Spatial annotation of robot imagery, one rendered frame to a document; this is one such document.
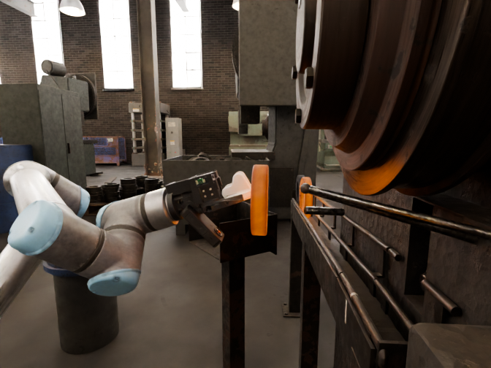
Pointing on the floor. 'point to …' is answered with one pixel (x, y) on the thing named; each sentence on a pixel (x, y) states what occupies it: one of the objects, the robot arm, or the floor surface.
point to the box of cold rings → (191, 164)
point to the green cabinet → (45, 126)
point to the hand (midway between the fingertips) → (259, 190)
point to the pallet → (131, 188)
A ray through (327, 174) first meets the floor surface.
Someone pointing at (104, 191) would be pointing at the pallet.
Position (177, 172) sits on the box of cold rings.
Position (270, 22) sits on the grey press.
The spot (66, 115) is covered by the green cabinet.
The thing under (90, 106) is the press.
